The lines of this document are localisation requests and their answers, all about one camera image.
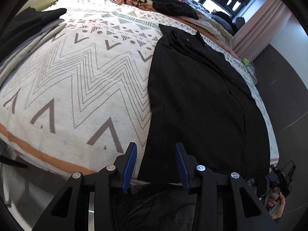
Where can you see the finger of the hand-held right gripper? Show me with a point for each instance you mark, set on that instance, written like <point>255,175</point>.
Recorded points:
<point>271,173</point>

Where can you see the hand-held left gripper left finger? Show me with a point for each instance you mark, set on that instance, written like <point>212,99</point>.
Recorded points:
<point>130,167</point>

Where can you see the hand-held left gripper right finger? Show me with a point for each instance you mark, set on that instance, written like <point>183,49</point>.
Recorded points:
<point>182,168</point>

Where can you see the black jacket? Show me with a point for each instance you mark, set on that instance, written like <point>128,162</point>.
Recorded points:
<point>204,101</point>

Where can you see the pile of clothes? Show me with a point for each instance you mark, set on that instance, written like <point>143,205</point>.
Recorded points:
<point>211,27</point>

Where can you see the person's right hand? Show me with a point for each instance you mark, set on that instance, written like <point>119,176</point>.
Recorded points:
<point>279,207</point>

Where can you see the white round stool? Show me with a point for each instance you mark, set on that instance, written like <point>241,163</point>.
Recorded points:
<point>36,187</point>

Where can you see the white nightstand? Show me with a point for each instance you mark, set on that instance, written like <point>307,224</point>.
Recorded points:
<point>251,73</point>

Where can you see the bed with patterned sheet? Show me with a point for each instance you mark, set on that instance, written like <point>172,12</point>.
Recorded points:
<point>72,77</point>

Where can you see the small green object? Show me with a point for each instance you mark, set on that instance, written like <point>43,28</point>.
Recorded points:
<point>245,61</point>

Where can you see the pink curtain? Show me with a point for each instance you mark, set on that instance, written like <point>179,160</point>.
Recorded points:
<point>259,28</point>

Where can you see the crumpled black garment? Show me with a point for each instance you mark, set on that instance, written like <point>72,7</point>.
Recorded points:
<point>168,4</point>

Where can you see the folded black garment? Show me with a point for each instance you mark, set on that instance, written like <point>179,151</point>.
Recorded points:
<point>21,26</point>

